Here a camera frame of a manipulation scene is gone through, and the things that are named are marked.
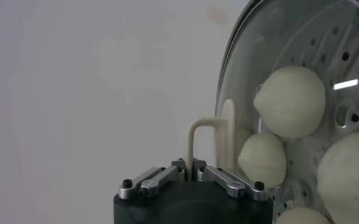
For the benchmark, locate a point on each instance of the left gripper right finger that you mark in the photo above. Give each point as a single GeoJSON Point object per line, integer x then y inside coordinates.
{"type": "Point", "coordinates": [228, 182]}

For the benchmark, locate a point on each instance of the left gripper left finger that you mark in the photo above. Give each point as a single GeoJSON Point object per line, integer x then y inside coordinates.
{"type": "Point", "coordinates": [158, 182]}

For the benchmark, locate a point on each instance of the perforated steel steamer basket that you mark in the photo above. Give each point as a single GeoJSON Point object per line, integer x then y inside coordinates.
{"type": "Point", "coordinates": [334, 45]}

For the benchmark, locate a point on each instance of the white steamed baozi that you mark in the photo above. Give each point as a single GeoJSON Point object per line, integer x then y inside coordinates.
{"type": "Point", "coordinates": [346, 179]}
{"type": "Point", "coordinates": [290, 102]}
{"type": "Point", "coordinates": [301, 216]}
{"type": "Point", "coordinates": [263, 159]}

